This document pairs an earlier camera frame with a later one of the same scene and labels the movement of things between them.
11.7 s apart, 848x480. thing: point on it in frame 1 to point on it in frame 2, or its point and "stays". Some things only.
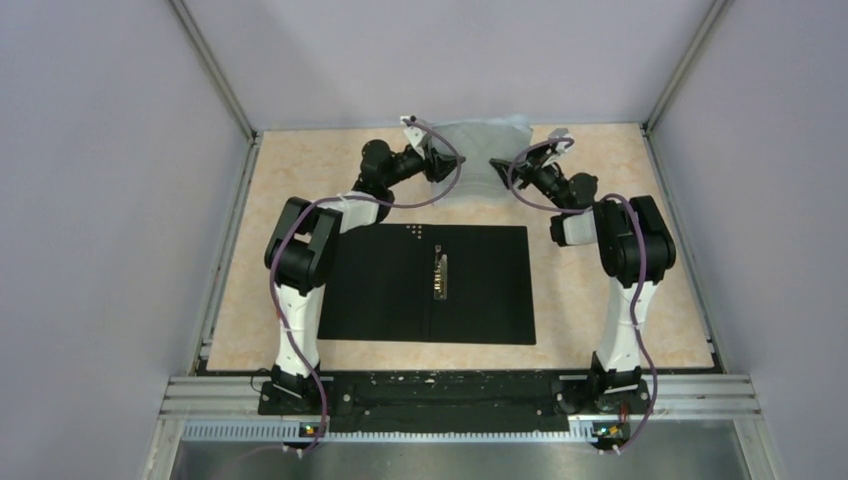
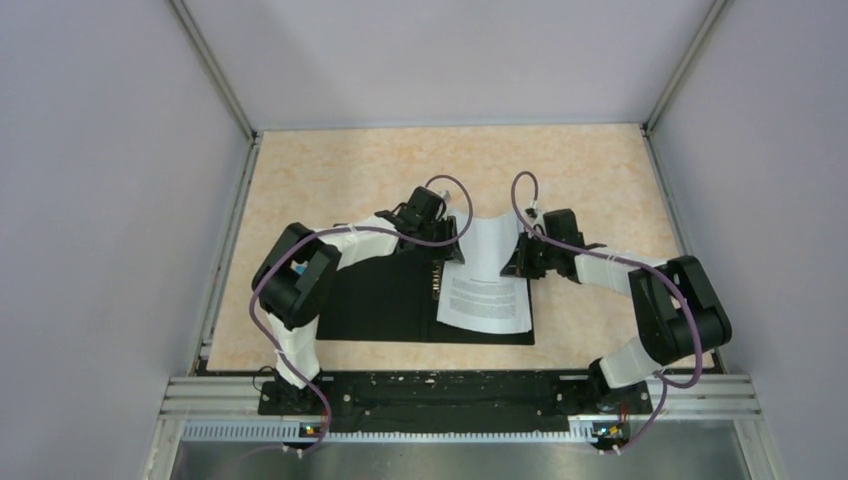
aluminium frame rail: [192, 396] stays
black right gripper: [530, 167] to [519, 265]
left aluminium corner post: [214, 66] stays
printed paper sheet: [479, 142] to [473, 295]
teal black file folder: [429, 283] stays
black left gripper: [442, 164] to [450, 252]
